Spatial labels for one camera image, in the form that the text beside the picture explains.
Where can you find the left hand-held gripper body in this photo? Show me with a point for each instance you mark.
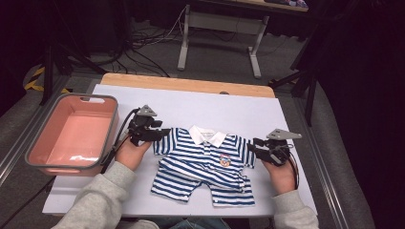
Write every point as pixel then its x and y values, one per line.
pixel 140 130

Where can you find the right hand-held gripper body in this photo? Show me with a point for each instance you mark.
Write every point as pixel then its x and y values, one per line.
pixel 277 151

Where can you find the blue white striped doll outfit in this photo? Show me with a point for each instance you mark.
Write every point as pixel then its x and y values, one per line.
pixel 197 165

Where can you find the pink basket with grey rim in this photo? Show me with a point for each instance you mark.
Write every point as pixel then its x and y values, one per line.
pixel 76 136

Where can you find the person's left hand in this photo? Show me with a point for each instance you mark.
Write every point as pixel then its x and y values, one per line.
pixel 132 156

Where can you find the person's right hand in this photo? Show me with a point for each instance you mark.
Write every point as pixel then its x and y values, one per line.
pixel 283 178

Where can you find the white board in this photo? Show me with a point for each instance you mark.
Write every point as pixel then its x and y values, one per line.
pixel 191 105

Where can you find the black metal stand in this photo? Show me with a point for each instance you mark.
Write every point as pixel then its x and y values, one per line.
pixel 310 95

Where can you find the black tripod stand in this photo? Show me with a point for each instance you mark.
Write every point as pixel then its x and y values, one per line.
pixel 48 70

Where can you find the yellow black hazard tape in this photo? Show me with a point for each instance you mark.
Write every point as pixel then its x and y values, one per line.
pixel 33 82

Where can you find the white metal stand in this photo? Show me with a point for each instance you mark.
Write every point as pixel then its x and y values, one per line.
pixel 223 24

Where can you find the colourful cloth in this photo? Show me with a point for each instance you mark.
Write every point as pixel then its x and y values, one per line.
pixel 293 3

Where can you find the aluminium rail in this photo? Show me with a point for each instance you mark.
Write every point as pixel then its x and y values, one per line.
pixel 19 143
pixel 321 165

